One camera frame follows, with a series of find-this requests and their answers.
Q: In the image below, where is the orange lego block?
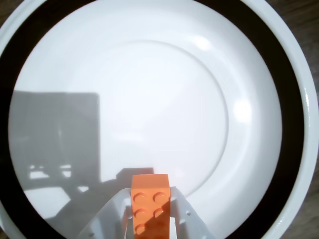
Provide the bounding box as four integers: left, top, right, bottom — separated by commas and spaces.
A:
131, 173, 171, 239

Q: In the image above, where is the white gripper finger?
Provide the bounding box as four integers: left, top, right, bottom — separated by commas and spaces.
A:
169, 186, 216, 239
78, 188, 133, 239

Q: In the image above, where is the white plate with black ring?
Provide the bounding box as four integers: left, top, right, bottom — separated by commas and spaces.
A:
0, 0, 319, 239

